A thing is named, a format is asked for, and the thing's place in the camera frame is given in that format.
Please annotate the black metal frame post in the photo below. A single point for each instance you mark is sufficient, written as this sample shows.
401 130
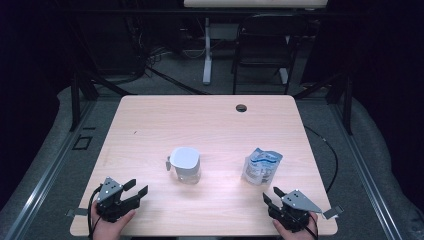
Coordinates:
348 106
75 103

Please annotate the clear jar with grey lid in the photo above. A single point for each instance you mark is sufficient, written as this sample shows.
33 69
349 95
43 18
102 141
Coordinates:
185 165

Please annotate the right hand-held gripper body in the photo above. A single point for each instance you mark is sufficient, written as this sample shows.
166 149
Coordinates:
295 208

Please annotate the person's left hand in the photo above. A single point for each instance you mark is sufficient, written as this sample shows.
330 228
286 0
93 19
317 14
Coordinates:
110 228

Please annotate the black folding chair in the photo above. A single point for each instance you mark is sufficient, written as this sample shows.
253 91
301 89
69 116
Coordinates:
266 40

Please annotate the person's right hand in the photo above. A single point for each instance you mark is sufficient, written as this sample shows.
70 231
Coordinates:
290 234

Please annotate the blue and white pouch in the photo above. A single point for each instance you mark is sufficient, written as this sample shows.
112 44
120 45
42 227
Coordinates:
261 166

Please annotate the black square floor frame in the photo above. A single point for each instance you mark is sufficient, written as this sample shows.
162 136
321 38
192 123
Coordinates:
82 142

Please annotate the white desk leg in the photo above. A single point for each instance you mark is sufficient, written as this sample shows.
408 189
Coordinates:
283 75
207 60

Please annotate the white background desk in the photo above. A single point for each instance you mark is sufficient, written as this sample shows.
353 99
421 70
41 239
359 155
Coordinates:
253 3

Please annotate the grey tape strip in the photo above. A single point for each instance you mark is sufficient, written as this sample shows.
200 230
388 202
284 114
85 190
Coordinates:
333 212
76 212

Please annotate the aluminium floor rail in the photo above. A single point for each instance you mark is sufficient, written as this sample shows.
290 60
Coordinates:
363 173
50 173

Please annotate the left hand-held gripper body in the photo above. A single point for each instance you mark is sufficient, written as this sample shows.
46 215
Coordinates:
110 196

